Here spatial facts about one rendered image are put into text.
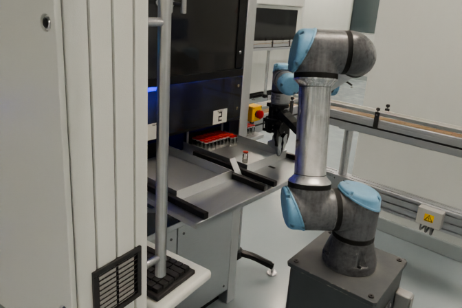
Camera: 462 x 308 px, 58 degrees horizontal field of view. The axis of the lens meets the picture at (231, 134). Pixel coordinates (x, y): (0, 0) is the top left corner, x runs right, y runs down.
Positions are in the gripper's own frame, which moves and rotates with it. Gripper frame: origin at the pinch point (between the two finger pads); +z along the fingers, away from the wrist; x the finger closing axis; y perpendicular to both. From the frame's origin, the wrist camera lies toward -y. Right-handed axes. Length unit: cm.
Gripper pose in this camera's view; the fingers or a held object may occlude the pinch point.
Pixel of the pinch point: (280, 153)
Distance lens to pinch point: 168.8
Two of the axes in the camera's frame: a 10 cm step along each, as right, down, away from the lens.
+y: -7.5, -2.2, 6.2
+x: -6.6, 1.8, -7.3
